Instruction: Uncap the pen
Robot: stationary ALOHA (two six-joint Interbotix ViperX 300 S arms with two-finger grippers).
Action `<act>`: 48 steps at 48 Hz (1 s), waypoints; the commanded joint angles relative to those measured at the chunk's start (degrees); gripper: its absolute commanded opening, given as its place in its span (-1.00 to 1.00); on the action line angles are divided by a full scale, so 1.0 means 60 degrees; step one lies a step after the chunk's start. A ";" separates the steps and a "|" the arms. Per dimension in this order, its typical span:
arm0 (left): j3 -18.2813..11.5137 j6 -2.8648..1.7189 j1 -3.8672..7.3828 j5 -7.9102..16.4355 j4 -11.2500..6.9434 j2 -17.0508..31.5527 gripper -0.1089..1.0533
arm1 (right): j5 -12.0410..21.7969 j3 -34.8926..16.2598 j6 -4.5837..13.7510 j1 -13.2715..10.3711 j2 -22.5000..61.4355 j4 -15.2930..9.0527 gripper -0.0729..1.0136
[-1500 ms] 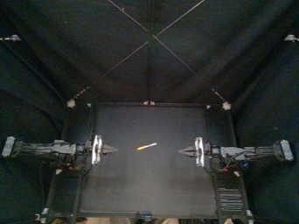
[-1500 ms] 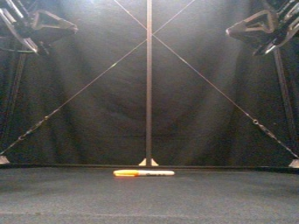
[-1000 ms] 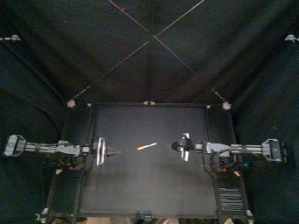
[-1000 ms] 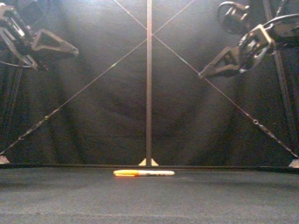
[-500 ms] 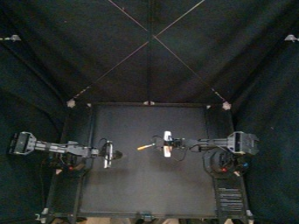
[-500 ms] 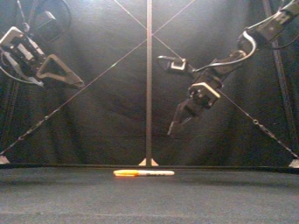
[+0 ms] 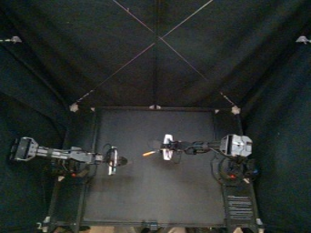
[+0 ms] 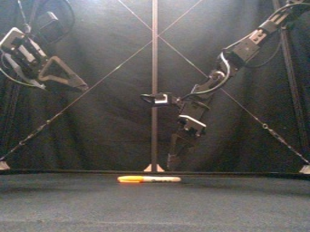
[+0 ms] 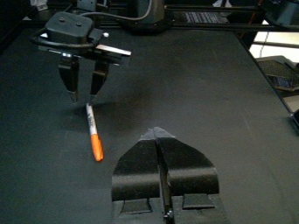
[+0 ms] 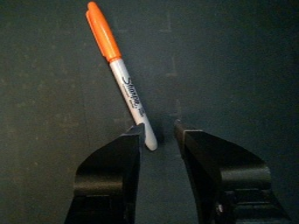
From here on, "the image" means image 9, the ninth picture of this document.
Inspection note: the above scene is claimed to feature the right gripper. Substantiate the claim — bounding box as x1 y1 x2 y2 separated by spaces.
28 10 133 105

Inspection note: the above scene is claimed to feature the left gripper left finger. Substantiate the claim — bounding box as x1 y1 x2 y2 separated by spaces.
111 126 163 214

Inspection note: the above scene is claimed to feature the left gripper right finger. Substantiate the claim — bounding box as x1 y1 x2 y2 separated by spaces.
155 127 220 210

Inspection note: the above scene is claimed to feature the grey marker pen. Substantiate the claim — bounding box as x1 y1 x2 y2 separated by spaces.
84 102 105 163

